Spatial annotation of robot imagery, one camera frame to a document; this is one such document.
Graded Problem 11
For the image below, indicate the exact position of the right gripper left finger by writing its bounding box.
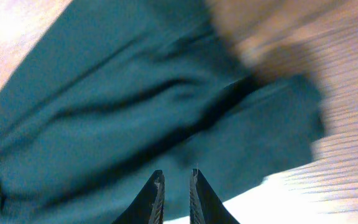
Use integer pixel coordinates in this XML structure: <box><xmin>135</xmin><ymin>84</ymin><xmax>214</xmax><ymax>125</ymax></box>
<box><xmin>112</xmin><ymin>170</ymin><xmax>165</xmax><ymax>224</ymax></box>

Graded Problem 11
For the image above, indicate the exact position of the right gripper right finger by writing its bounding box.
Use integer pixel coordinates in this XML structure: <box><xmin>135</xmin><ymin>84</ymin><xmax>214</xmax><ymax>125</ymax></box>
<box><xmin>190</xmin><ymin>169</ymin><xmax>239</xmax><ymax>224</ymax></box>

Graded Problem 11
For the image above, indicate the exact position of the black t-shirt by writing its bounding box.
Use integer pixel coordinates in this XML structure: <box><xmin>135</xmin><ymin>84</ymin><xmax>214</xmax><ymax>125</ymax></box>
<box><xmin>0</xmin><ymin>0</ymin><xmax>324</xmax><ymax>223</ymax></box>

